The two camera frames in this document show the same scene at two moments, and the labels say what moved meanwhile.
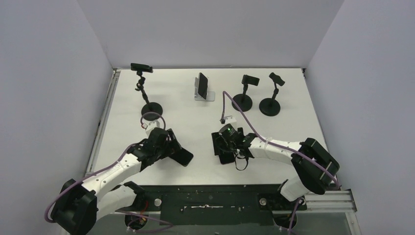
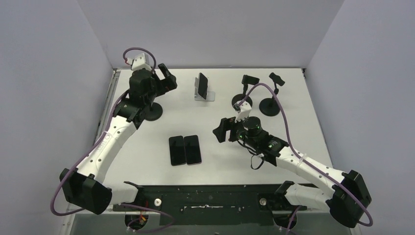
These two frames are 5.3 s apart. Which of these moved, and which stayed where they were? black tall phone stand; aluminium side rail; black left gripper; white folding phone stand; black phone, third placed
Moved: black left gripper
Stayed: black phone, third placed; black tall phone stand; white folding phone stand; aluminium side rail
